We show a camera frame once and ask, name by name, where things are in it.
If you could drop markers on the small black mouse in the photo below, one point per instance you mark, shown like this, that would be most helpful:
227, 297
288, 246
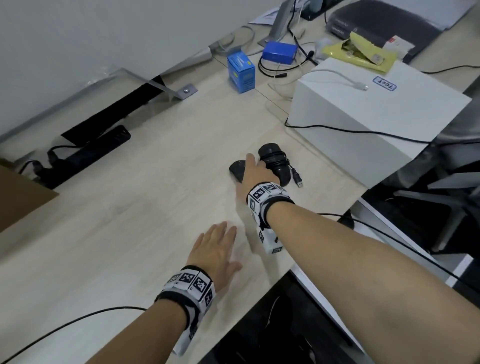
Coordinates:
237, 170

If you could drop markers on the blue-edged white label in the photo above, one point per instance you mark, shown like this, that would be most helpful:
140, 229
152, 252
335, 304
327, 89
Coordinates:
385, 83

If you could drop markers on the white and red card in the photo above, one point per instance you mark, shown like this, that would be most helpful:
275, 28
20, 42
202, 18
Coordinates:
399, 45

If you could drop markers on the person's right thumb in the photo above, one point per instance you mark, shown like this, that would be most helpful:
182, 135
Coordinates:
250, 164

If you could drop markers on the marker-tagged left wrist band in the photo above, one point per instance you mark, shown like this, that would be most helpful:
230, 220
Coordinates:
191, 283

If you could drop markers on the person's left thumb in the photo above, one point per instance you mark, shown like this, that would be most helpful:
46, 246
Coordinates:
234, 268

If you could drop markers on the black power plug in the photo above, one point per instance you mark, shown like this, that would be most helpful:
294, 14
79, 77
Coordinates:
54, 159

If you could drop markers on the person's right hand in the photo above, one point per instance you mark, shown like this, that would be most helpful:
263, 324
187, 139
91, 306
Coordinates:
257, 178

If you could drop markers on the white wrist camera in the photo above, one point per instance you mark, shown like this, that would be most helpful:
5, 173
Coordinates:
185, 337
270, 240

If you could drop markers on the marker-tagged wrist band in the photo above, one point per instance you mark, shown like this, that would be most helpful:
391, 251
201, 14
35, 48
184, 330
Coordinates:
264, 195
191, 283

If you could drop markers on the silver monitor stand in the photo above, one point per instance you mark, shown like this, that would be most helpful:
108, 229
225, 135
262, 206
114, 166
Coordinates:
279, 22

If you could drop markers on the grey office chair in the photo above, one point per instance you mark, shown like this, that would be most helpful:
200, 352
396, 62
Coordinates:
450, 180

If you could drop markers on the person's left hand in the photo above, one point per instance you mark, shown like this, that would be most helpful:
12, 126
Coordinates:
212, 258

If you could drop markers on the dark grey laptop bag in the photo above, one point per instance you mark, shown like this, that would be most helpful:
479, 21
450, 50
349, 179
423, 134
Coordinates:
382, 20

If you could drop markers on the person's left forearm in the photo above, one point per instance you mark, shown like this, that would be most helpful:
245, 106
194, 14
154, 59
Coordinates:
150, 337

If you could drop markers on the brown cardboard box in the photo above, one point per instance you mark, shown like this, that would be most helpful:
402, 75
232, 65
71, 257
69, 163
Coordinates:
22, 195

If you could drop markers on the person's right forearm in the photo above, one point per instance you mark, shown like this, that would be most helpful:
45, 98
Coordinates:
367, 285

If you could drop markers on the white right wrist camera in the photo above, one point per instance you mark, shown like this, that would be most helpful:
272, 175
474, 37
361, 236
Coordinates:
270, 240

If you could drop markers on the marker-tagged right wrist band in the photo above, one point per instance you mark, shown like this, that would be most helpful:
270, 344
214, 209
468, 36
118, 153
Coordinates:
264, 195

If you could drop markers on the blue battery pack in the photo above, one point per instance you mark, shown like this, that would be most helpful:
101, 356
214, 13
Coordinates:
279, 52

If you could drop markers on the yellow torn envelope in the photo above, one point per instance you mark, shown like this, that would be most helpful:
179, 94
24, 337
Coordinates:
360, 52

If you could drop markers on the grey metal partition bracket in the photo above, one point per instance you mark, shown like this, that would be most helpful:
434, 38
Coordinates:
198, 56
165, 88

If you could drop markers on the white desk frame rail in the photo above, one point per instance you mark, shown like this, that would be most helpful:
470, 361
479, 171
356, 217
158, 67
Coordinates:
390, 232

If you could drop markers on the small blue carton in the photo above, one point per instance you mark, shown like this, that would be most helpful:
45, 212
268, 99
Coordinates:
242, 73

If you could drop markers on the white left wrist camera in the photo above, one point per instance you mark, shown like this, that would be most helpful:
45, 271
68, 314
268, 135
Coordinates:
185, 337

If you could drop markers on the black power strip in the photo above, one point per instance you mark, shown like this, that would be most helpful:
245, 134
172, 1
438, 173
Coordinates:
93, 152

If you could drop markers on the large white box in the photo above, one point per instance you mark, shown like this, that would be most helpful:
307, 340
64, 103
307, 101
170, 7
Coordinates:
375, 120

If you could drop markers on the stack of white papers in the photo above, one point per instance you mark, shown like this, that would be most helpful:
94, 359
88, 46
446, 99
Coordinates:
450, 11

